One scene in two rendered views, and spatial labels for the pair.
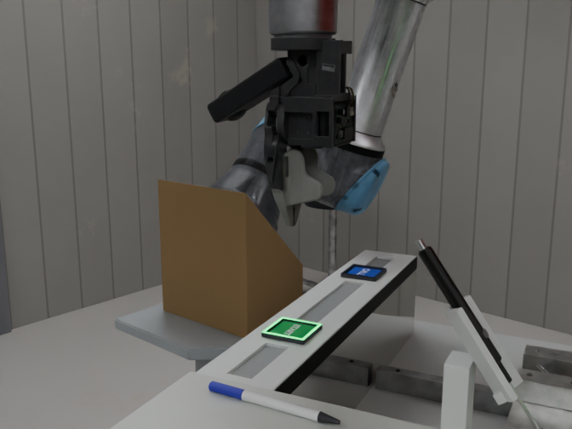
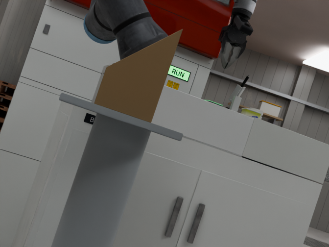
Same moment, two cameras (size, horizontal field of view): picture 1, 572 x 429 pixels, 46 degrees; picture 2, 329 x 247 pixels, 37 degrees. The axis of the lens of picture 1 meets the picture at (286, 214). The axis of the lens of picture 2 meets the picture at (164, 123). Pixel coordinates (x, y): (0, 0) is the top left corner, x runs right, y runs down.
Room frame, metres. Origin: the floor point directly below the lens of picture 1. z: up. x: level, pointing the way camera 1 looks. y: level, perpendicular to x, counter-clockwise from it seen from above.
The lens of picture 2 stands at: (2.02, 1.18, 0.80)
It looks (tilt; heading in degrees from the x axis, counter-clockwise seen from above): 1 degrees up; 228
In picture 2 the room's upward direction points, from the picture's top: 19 degrees clockwise
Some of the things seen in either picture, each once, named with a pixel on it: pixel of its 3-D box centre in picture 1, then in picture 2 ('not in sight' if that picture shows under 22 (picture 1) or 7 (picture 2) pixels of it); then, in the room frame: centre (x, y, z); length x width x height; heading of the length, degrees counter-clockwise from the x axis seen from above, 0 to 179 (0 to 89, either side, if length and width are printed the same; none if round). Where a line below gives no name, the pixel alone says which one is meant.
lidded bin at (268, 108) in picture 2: not in sight; (268, 109); (-5.67, -4.65, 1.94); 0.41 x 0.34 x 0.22; 139
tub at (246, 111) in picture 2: not in sight; (249, 117); (0.32, -0.20, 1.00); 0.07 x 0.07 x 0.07; 55
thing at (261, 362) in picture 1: (329, 348); (174, 111); (0.88, -0.06, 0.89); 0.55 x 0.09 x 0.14; 154
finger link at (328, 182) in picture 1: (311, 185); (223, 55); (0.78, -0.03, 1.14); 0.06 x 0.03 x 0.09; 64
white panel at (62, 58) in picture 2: not in sight; (121, 70); (0.74, -0.65, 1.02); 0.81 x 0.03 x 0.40; 154
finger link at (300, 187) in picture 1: (299, 190); (230, 58); (0.75, -0.02, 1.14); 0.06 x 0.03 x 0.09; 64
